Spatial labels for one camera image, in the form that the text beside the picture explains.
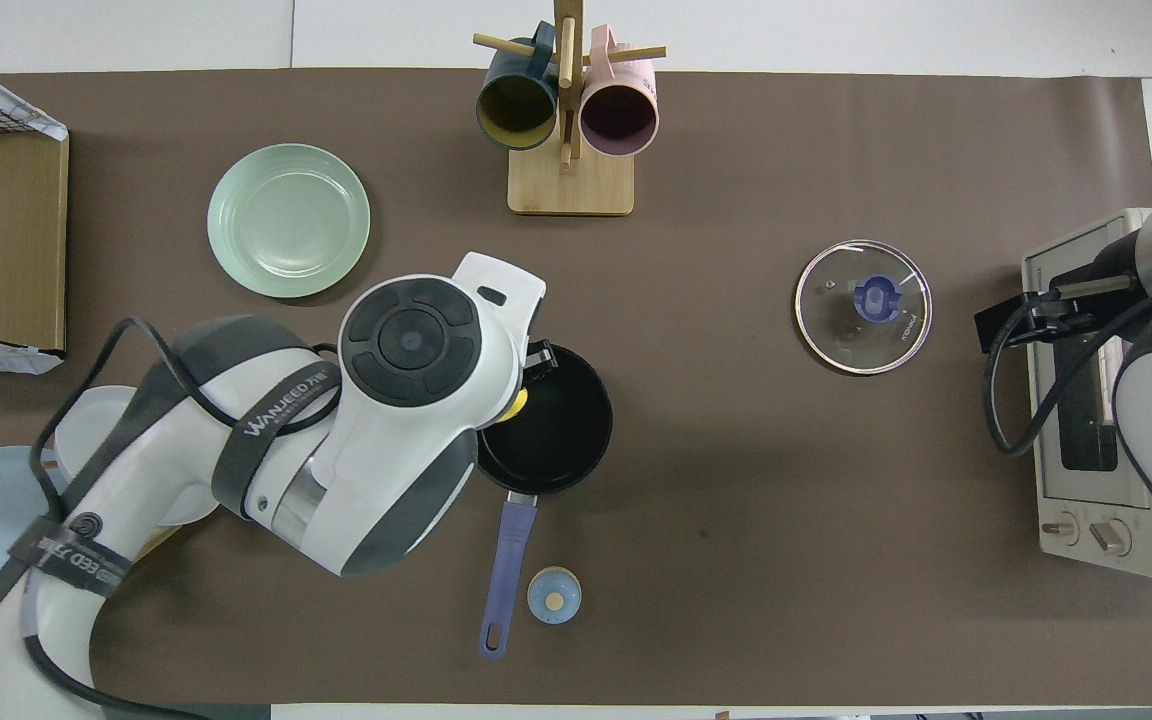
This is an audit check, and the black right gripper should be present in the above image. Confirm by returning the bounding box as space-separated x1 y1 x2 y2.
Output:
974 268 1139 354

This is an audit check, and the glass lid with purple knob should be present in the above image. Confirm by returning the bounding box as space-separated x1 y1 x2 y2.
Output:
794 239 934 376

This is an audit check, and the mint green plate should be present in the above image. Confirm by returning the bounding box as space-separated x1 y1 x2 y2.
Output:
207 143 372 299

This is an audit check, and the wooden plate rack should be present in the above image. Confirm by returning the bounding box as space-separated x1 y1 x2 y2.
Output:
36 455 185 553

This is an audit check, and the grey plate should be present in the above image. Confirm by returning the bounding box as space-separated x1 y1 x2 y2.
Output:
54 385 222 528

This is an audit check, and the wooden mug tree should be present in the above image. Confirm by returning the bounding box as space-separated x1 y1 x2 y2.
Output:
473 0 667 217

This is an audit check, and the beige toaster oven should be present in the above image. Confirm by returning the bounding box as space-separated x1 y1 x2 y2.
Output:
1021 208 1152 581

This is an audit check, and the brown table mat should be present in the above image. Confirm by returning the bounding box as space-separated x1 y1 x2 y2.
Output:
0 68 1152 706

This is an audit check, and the dark blue mug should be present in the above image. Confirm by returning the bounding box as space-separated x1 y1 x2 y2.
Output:
476 22 561 152

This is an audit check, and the pink mug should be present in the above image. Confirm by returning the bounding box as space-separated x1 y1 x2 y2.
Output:
579 25 660 158

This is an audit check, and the dark pot with purple handle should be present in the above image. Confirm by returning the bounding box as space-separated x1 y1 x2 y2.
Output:
476 343 614 661

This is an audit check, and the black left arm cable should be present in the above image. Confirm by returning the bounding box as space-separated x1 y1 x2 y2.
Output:
0 317 342 720

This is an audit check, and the wooden shelf with wire frame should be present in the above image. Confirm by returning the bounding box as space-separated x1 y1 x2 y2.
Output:
0 75 70 353

